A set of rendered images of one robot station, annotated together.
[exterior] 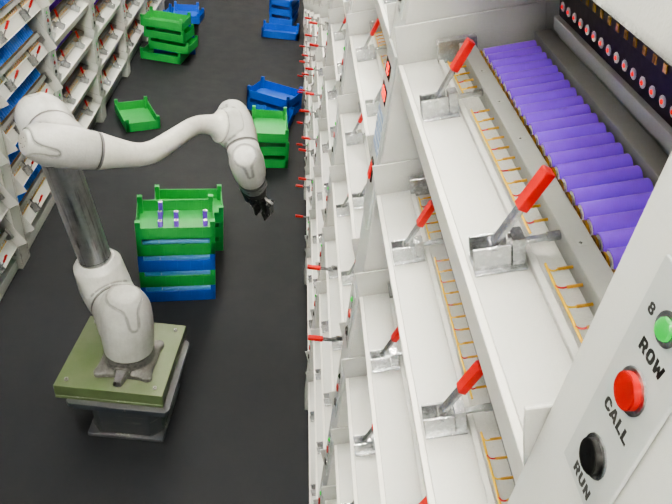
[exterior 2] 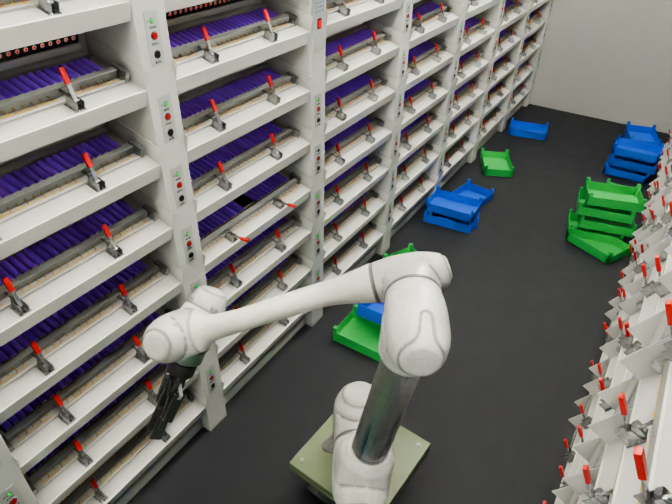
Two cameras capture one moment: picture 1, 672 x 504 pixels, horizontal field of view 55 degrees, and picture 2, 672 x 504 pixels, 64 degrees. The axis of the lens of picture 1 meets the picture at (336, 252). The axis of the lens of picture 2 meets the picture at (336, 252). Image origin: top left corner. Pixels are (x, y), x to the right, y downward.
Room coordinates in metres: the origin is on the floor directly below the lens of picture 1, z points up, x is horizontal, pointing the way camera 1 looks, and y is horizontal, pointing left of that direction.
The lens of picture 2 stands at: (2.34, 1.22, 1.82)
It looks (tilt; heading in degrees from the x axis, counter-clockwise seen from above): 36 degrees down; 218
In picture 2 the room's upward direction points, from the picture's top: 2 degrees clockwise
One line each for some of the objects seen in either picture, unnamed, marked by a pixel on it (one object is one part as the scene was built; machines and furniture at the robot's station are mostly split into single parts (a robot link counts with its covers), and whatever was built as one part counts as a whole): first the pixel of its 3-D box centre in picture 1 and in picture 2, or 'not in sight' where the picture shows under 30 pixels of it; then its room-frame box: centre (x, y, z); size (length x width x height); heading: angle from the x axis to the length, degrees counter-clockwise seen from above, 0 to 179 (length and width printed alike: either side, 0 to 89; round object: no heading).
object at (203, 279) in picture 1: (178, 263); not in sight; (2.11, 0.65, 0.12); 0.30 x 0.20 x 0.08; 105
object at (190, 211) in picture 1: (175, 216); not in sight; (2.11, 0.65, 0.36); 0.30 x 0.20 x 0.08; 105
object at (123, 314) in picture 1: (125, 318); (359, 415); (1.45, 0.62, 0.41); 0.18 x 0.16 x 0.22; 38
